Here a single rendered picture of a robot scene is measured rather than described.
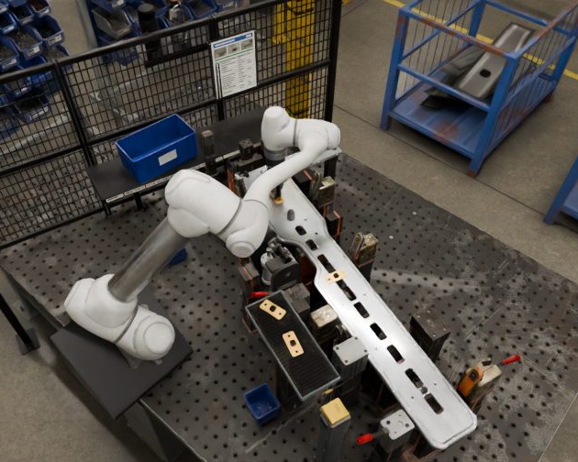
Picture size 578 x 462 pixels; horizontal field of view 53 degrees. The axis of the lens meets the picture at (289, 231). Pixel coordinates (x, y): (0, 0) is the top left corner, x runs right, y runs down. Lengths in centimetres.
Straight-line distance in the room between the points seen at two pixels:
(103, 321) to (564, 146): 357
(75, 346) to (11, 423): 109
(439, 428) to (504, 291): 91
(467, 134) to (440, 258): 167
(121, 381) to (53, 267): 73
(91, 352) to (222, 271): 68
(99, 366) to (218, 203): 89
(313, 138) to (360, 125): 233
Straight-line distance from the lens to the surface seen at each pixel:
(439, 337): 209
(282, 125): 211
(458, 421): 200
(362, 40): 533
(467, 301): 261
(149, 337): 202
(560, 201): 389
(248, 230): 167
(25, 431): 323
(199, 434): 224
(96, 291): 199
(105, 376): 228
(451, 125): 426
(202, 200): 163
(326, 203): 252
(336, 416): 176
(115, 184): 256
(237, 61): 265
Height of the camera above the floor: 278
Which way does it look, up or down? 50 degrees down
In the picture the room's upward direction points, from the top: 1 degrees clockwise
